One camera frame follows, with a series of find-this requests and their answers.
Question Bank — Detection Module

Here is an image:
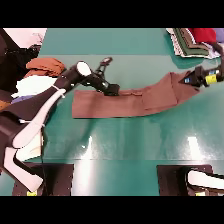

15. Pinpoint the red garment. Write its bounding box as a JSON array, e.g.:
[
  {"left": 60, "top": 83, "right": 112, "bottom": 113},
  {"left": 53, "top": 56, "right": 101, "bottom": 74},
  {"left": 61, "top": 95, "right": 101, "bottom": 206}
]
[{"left": 189, "top": 27, "right": 218, "bottom": 45}]

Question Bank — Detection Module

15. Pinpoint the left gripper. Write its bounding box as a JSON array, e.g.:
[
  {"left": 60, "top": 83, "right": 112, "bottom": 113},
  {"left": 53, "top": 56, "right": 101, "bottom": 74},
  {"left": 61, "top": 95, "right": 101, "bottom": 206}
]
[{"left": 98, "top": 78, "right": 121, "bottom": 97}]

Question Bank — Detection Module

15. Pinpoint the orange garment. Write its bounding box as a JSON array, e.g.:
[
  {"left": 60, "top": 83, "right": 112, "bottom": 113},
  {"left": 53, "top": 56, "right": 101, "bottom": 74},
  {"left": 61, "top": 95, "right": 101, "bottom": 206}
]
[{"left": 23, "top": 57, "right": 67, "bottom": 79}]

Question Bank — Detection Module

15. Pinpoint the brown shirt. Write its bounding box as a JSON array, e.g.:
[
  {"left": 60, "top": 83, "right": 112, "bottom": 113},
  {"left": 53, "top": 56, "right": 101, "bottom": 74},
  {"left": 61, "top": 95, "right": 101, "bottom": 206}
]
[{"left": 71, "top": 71, "right": 203, "bottom": 120}]

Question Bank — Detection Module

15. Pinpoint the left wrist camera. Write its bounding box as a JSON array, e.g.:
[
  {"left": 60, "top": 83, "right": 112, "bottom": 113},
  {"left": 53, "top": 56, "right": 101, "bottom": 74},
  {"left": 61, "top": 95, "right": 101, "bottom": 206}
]
[{"left": 94, "top": 56, "right": 114, "bottom": 80}]

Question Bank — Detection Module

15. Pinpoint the black garment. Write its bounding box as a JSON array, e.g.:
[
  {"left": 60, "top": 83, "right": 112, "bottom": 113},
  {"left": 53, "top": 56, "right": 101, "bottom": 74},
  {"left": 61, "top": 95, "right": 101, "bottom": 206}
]
[{"left": 0, "top": 29, "right": 42, "bottom": 95}]

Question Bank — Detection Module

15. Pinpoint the white garment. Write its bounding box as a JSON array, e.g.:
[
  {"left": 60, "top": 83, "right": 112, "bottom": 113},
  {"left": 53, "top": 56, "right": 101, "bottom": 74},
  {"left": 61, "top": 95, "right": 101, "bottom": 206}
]
[
  {"left": 165, "top": 27, "right": 222, "bottom": 61},
  {"left": 11, "top": 75, "right": 58, "bottom": 99}
]

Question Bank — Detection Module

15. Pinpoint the dark green garment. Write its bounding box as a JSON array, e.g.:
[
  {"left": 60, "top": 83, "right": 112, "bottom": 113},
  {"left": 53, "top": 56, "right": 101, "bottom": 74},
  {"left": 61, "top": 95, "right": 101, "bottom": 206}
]
[{"left": 172, "top": 27, "right": 210, "bottom": 57}]

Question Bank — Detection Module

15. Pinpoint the pale pink garment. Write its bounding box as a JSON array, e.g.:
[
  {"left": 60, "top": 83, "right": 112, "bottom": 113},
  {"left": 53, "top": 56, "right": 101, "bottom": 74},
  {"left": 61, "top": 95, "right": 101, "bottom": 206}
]
[{"left": 3, "top": 27, "right": 48, "bottom": 50}]

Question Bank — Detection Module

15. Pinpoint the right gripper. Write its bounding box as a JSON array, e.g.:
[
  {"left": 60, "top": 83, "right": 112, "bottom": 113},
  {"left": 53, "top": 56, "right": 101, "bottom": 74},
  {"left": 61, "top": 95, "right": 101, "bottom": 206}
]
[{"left": 179, "top": 65, "right": 210, "bottom": 89}]

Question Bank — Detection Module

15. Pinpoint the purple garment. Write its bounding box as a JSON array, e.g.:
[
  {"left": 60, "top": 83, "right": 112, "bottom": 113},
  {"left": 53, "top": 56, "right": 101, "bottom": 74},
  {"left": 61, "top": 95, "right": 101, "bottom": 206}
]
[
  {"left": 213, "top": 27, "right": 224, "bottom": 44},
  {"left": 11, "top": 94, "right": 36, "bottom": 105}
]

